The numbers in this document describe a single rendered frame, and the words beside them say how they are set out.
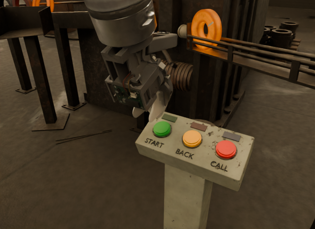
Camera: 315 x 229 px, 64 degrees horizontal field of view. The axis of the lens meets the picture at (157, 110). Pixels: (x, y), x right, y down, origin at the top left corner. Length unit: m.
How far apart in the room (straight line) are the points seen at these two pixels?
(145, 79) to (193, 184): 0.29
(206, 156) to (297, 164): 1.08
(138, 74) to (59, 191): 1.01
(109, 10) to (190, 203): 0.47
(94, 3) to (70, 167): 1.18
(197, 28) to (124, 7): 0.77
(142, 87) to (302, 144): 1.45
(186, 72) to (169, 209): 0.64
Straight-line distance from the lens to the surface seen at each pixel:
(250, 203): 1.29
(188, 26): 1.12
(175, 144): 0.56
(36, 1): 2.02
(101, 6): 0.34
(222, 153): 0.53
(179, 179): 0.61
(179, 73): 1.15
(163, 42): 0.46
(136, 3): 0.34
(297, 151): 1.68
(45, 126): 1.82
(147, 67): 0.43
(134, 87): 0.40
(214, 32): 1.01
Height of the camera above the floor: 0.94
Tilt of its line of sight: 30 degrees down
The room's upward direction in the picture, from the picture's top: straight up
